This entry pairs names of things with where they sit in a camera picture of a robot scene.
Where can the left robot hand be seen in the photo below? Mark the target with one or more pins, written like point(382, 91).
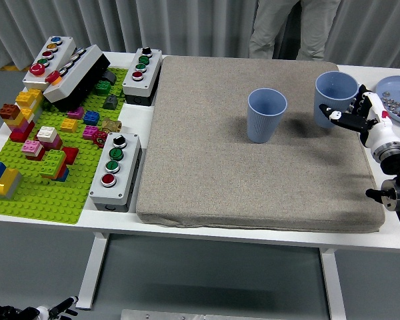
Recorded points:
point(36, 313)

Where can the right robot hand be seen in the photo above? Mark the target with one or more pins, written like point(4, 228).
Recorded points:
point(380, 128)

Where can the blue ribbed plastic cup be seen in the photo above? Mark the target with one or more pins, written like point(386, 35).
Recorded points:
point(263, 126)
point(330, 100)

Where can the blue plate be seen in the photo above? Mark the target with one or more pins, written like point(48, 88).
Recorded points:
point(391, 85)

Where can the white table leg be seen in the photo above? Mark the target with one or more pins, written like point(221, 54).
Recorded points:
point(333, 283)
point(91, 270)

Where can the green brick baseplate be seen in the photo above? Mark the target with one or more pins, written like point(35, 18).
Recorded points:
point(53, 200)

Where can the yellow and grey brick stack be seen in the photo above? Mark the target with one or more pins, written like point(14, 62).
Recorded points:
point(5, 185)

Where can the grey four-button control box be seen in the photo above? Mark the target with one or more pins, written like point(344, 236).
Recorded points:
point(135, 85)
point(101, 193)

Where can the green orange blue brick stack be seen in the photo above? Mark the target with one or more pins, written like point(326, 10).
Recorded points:
point(53, 165)

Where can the person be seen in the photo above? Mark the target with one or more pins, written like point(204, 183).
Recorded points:
point(266, 26)

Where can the red toy brick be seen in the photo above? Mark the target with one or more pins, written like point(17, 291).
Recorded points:
point(71, 155)

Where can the pink white red brick stack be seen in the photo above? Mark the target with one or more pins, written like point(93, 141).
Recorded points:
point(32, 150)

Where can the white and pink brick stack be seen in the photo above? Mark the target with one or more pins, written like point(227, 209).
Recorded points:
point(48, 136)

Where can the grey-brown fabric mat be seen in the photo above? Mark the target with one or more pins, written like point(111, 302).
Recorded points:
point(203, 150)

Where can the tall multicolour brick tower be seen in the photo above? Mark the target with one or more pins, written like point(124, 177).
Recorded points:
point(21, 126)

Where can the magenta toy brick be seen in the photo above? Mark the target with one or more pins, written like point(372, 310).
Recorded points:
point(90, 132)
point(76, 113)

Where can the yellow toy brick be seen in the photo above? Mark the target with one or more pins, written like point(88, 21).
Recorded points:
point(69, 125)

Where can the brass valve with red handwheel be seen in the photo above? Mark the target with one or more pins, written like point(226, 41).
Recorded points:
point(111, 125)

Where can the blue toy brick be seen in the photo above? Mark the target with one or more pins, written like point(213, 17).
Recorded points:
point(91, 118)

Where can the dark grey sloped brick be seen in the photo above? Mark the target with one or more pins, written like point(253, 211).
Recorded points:
point(110, 102)

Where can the green toy brick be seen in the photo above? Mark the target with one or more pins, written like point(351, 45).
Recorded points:
point(102, 88)

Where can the grey five-button control box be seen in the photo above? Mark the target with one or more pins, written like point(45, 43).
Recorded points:
point(36, 78)

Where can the grey tilted control box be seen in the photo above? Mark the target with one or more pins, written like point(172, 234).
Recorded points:
point(73, 80)

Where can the black curved piece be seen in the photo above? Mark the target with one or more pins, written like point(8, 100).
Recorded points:
point(110, 77)

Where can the grey pleated curtain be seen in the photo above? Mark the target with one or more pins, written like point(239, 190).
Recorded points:
point(153, 26)

